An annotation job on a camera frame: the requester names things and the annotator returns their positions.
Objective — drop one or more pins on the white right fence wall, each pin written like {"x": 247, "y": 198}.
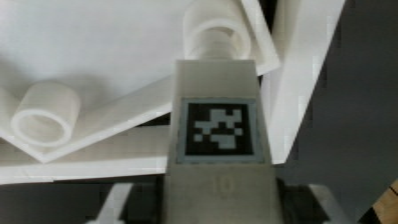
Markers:
{"x": 302, "y": 31}

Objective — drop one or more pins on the white table leg tagged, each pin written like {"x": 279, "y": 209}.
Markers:
{"x": 220, "y": 186}

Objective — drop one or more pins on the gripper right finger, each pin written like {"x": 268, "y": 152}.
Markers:
{"x": 309, "y": 205}

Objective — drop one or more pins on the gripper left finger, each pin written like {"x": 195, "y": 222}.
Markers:
{"x": 128, "y": 206}

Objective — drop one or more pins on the white square table top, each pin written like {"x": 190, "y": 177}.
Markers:
{"x": 98, "y": 46}

